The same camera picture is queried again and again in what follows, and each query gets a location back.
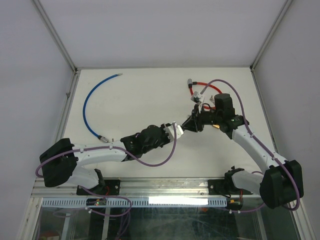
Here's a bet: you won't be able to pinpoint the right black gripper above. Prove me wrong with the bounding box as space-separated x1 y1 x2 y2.
180 104 222 133

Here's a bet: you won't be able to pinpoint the brass padlock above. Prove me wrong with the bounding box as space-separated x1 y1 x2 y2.
212 124 220 129

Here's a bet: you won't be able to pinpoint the red cable lock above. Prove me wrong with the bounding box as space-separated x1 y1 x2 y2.
187 78 222 110

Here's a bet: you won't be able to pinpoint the red cable lock keys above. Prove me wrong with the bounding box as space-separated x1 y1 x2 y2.
209 95 215 103

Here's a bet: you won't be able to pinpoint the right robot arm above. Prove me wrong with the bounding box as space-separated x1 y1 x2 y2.
182 92 304 209

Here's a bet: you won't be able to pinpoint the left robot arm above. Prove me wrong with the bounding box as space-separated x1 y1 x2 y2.
36 122 184 195

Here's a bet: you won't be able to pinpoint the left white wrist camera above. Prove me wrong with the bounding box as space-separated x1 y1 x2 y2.
164 121 184 142

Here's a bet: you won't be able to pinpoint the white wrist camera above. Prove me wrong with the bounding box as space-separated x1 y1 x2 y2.
190 91 205 112
164 121 184 142

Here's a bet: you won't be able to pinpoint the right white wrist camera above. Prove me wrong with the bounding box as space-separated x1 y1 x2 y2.
190 91 205 112

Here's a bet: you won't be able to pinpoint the aluminium mounting rail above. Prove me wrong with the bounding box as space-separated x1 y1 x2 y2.
32 176 300 199

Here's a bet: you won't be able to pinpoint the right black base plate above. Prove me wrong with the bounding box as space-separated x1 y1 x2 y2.
207 179 231 198

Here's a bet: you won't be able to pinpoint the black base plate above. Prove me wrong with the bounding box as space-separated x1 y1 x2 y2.
207 179 231 198
89 179 121 196

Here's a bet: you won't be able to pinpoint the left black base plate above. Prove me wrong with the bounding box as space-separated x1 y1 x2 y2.
89 179 121 196

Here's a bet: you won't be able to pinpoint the blue cable lock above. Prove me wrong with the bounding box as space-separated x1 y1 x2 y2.
82 73 123 143

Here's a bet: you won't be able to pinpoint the white slotted cable duct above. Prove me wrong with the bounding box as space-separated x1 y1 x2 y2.
42 196 227 208

